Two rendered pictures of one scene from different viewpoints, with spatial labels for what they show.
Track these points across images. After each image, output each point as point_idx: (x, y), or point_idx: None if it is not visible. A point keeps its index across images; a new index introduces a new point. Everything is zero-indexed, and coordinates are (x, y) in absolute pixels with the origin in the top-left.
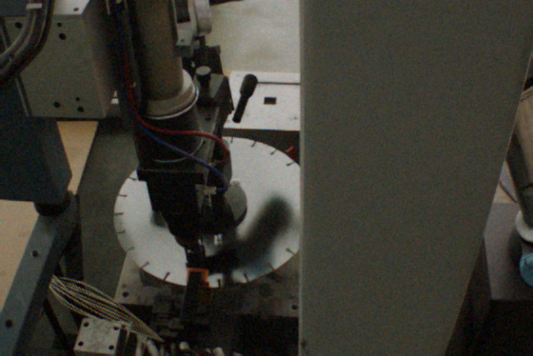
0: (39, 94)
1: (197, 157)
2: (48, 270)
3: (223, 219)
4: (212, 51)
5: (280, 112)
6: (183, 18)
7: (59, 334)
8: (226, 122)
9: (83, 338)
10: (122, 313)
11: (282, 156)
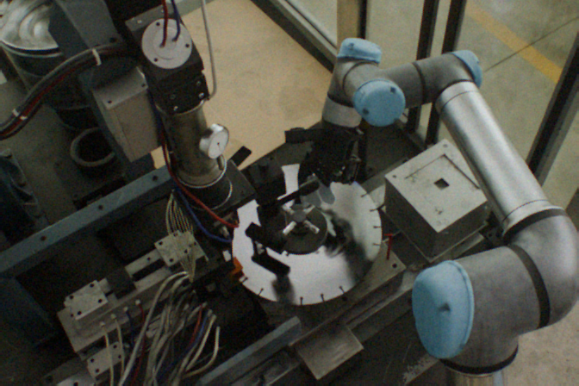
0: (107, 122)
1: (204, 214)
2: (154, 193)
3: (272, 246)
4: (347, 137)
5: (436, 199)
6: (339, 100)
7: (177, 223)
8: (393, 175)
9: (164, 241)
10: (189, 247)
11: (377, 234)
